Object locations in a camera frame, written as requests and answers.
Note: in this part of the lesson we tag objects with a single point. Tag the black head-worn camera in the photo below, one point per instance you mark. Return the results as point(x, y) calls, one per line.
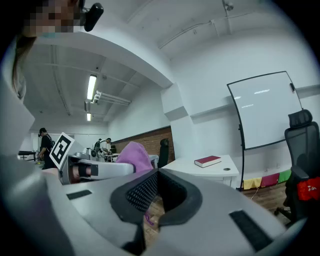
point(93, 16)

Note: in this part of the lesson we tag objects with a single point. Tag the long ceiling light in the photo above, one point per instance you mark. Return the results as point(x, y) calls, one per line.
point(91, 87)
point(88, 117)

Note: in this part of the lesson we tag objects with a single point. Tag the person's left forearm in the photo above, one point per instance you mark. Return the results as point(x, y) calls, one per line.
point(51, 171)

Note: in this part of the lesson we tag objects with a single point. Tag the person's head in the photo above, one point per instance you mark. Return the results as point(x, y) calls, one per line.
point(55, 17)

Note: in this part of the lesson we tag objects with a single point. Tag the round ceiling fixture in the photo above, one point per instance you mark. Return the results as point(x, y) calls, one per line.
point(228, 6)

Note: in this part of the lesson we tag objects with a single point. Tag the white ceiling pipes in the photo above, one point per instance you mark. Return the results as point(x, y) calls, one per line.
point(112, 98)

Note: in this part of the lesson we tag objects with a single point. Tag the black mesh office chair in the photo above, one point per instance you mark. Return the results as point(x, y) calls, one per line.
point(300, 150)

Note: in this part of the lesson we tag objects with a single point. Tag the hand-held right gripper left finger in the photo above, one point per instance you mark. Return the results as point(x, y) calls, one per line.
point(100, 212)

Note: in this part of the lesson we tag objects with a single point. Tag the magenta cloth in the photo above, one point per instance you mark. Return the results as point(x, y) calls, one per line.
point(270, 180)

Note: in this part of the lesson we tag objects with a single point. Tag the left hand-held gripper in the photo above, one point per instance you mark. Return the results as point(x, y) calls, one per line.
point(62, 151)

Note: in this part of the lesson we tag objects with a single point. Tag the red book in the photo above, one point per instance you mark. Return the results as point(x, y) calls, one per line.
point(207, 160)

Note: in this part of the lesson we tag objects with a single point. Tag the green cloth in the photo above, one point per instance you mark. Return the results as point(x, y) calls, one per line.
point(285, 176)

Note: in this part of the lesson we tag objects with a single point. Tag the person's beige shirt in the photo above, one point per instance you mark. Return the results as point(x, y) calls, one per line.
point(10, 112)

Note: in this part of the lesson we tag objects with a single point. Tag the red cloth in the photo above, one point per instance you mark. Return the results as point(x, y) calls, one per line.
point(308, 188)

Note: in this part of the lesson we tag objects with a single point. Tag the purple cloth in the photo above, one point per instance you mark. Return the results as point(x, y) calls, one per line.
point(135, 155)

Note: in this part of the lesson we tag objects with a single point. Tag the black gas strut rod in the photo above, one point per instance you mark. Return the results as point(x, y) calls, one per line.
point(267, 110)

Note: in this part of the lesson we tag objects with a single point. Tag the person's left hand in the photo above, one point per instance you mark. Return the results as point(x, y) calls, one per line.
point(74, 175)

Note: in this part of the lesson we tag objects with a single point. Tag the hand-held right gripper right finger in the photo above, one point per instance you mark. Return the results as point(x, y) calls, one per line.
point(212, 225)

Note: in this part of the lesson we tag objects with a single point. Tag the yellow cloth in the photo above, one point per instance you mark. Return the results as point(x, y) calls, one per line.
point(252, 183)

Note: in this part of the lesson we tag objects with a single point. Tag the light blue table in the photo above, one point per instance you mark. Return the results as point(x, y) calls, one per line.
point(154, 160)

